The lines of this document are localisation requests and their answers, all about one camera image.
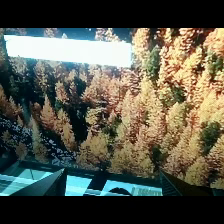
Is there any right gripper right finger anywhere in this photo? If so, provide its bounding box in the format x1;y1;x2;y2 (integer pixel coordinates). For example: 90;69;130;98
159;169;214;197

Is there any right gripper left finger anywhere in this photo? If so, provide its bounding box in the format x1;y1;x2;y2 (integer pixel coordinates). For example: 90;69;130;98
10;168;68;197

